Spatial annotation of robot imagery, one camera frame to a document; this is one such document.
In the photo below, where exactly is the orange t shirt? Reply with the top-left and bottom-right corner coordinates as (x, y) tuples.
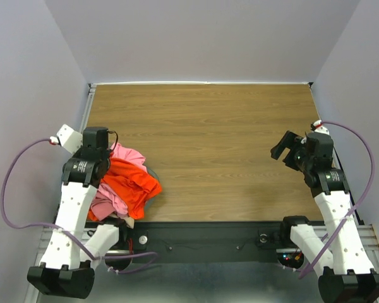
(87, 157), (162, 222)

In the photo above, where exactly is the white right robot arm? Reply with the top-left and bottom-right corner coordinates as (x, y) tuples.
(270, 130), (379, 302)

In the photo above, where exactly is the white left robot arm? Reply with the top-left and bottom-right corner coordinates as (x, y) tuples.
(27, 125), (128, 299)

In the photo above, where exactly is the pink t shirt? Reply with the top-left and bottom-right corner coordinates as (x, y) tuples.
(88, 143), (147, 221)

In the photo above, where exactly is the clear plastic basket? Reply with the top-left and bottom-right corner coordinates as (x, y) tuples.
(60, 166), (161, 213)

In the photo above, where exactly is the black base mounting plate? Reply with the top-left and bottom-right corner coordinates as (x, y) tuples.
(109, 221), (299, 263)

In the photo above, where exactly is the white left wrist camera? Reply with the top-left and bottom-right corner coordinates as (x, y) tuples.
(49, 124), (83, 155)

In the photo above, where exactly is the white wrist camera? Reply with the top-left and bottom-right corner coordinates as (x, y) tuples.
(49, 124), (83, 155)
(311, 120), (330, 135)

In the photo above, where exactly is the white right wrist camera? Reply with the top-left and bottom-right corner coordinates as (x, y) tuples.
(311, 120), (330, 135)

